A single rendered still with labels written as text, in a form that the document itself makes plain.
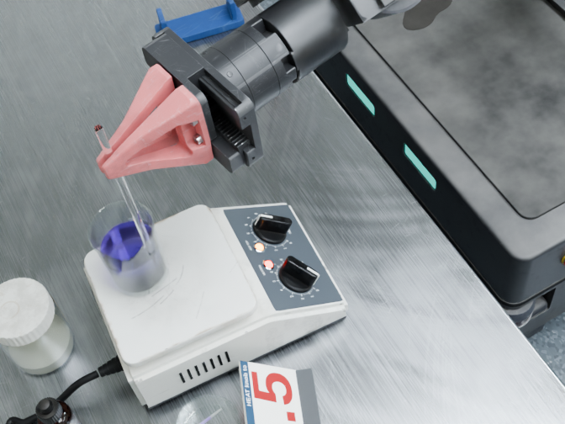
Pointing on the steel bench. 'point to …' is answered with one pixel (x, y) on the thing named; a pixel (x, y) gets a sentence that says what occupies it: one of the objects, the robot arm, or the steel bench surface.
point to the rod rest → (203, 22)
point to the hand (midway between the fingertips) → (112, 163)
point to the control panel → (273, 286)
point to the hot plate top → (177, 291)
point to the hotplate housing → (224, 336)
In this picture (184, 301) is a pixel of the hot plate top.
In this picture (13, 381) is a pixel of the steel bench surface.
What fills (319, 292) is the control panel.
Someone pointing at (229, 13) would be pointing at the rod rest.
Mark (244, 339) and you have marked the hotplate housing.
